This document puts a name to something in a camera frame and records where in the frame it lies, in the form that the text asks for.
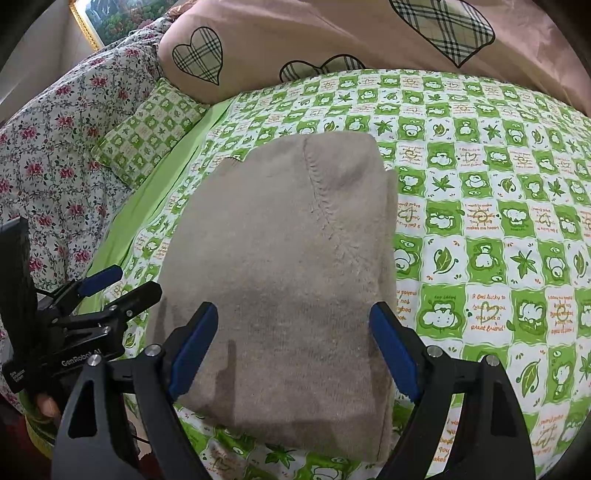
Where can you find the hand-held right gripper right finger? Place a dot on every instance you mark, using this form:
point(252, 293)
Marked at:
point(392, 346)

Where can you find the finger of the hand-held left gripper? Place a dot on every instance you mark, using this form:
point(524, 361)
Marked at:
point(104, 279)
point(138, 297)

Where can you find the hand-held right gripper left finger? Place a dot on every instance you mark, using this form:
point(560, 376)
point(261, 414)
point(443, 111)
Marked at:
point(194, 353)

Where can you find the beige knit sweater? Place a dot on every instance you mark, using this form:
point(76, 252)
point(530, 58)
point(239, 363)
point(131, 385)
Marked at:
point(277, 254)

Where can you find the person's left hand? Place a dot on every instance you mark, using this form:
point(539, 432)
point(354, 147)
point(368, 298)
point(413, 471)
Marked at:
point(46, 407)

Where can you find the red floral quilt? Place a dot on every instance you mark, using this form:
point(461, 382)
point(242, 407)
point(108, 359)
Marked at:
point(69, 152)

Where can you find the green checked pillow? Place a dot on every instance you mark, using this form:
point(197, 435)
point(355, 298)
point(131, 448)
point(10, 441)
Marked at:
point(147, 129)

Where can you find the green checked bear bed sheet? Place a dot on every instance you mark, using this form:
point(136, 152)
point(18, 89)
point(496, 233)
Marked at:
point(485, 207)

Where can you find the gold framed landscape picture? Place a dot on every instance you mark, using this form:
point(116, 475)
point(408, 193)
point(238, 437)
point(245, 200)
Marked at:
point(115, 18)

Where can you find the pink duvet with plaid hearts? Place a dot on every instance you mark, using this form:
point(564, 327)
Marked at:
point(323, 32)

